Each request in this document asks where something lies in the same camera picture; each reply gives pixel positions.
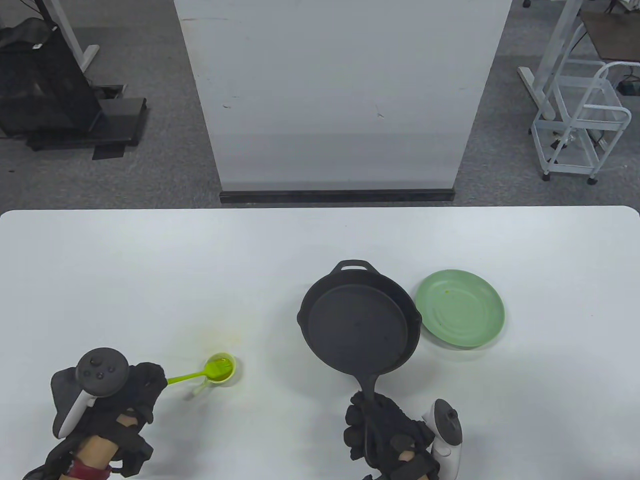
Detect person's right hand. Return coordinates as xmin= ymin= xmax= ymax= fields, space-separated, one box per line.
xmin=343 ymin=391 xmax=437 ymax=466

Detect person's left hand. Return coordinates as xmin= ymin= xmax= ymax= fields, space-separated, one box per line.
xmin=87 ymin=362 xmax=169 ymax=427

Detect green silicone brush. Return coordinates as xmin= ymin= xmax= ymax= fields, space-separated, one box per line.
xmin=166 ymin=358 xmax=232 ymax=386

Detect small green oil cup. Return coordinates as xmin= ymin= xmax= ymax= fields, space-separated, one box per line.
xmin=191 ymin=352 xmax=237 ymax=399

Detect black cast iron frying pan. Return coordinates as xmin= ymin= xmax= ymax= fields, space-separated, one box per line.
xmin=296 ymin=259 xmax=423 ymax=471

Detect person's left forearm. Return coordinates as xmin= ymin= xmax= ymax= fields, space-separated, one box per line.
xmin=74 ymin=415 xmax=138 ymax=471

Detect white and black left controller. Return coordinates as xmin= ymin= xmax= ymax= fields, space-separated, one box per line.
xmin=51 ymin=347 xmax=131 ymax=440

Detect white and black controller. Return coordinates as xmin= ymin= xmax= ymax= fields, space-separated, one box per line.
xmin=423 ymin=398 xmax=464 ymax=479
xmin=51 ymin=347 xmax=131 ymax=440

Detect white and black right controller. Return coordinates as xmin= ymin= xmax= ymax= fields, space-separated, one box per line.
xmin=423 ymin=398 xmax=464 ymax=479

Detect red wristband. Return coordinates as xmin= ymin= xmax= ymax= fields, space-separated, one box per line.
xmin=66 ymin=459 xmax=115 ymax=480

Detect green round plate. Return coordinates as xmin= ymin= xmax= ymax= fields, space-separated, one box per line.
xmin=415 ymin=269 xmax=506 ymax=350

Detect black partition base bar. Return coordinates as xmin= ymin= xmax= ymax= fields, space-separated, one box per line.
xmin=219 ymin=188 xmax=456 ymax=205

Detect black computer case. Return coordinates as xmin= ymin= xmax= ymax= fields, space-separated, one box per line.
xmin=0 ymin=17 xmax=104 ymax=140

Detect white partition panel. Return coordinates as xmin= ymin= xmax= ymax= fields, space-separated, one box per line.
xmin=173 ymin=0 xmax=514 ymax=192

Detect white desk leg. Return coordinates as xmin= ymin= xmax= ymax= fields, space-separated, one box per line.
xmin=42 ymin=0 xmax=101 ymax=72
xmin=517 ymin=0 xmax=584 ymax=122

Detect brown board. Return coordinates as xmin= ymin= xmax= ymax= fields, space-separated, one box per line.
xmin=579 ymin=11 xmax=640 ymax=64

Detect black flat base plate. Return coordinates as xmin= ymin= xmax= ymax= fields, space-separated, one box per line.
xmin=26 ymin=96 xmax=149 ymax=152

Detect white wire cart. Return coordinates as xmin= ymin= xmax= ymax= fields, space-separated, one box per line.
xmin=530 ymin=60 xmax=633 ymax=186

